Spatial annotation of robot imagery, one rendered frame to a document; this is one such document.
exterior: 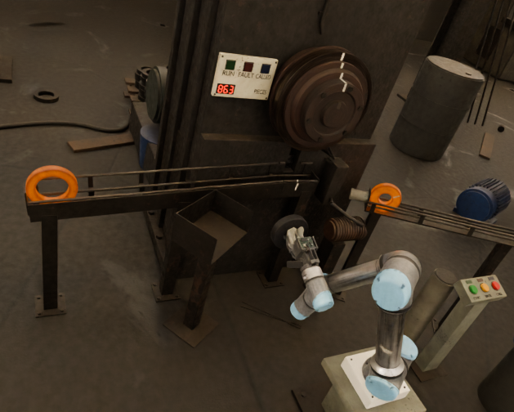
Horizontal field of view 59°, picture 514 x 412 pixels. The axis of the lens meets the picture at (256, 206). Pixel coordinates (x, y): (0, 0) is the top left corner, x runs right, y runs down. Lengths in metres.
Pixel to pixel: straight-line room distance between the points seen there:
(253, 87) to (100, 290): 1.25
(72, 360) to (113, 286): 0.46
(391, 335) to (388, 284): 0.22
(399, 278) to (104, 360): 1.33
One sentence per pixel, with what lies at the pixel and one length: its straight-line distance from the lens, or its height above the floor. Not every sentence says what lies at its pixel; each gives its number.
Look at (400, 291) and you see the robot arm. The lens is 1.47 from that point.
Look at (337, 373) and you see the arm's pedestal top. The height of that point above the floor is 0.30.
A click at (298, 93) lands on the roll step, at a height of 1.17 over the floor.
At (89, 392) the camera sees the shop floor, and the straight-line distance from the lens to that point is 2.12.
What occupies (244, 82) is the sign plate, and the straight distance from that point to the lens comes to 1.99.
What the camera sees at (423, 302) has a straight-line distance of 2.48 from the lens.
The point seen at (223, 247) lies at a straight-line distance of 1.88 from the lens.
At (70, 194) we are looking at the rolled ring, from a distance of 1.96.
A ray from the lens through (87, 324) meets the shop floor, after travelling 2.32.
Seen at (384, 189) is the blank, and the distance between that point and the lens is 2.36.
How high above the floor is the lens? 1.81
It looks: 34 degrees down
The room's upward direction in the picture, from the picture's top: 17 degrees clockwise
